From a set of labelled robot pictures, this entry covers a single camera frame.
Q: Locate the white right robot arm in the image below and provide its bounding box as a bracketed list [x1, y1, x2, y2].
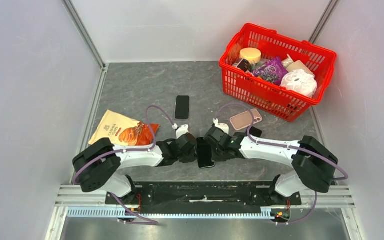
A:
[204, 126, 338, 205]

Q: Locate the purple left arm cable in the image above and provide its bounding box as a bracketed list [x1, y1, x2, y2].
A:
[72, 105, 179, 186]

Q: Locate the dark smartphone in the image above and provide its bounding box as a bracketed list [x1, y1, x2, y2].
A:
[196, 137, 215, 169]

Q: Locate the red plastic shopping basket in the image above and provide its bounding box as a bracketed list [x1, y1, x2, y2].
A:
[219, 23, 337, 122]

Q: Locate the purple snack packet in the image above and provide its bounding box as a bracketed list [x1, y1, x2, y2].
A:
[252, 57, 289, 86]

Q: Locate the beige box in basket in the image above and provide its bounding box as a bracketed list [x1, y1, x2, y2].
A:
[286, 60, 316, 77]

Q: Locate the white plastic bag item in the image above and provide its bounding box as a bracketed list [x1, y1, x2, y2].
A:
[280, 69, 318, 98]

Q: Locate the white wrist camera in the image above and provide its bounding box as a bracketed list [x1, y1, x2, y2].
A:
[213, 118, 230, 134]
[171, 123, 190, 139]

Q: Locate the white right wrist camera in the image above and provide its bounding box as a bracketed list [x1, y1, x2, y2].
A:
[213, 118, 230, 134]

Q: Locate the cassava chips snack bag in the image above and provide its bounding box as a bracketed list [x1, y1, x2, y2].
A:
[88, 110, 160, 146]

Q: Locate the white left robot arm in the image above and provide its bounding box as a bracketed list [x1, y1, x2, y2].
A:
[72, 133, 197, 204]

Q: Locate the yellow lid jar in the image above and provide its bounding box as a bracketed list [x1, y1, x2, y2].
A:
[239, 47, 262, 65]

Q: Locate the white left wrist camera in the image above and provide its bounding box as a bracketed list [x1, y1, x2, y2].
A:
[171, 123, 190, 139]

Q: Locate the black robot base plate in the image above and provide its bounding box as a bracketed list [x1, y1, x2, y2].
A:
[102, 176, 302, 215]

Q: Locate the black smartphone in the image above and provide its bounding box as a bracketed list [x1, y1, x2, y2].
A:
[174, 95, 190, 120]

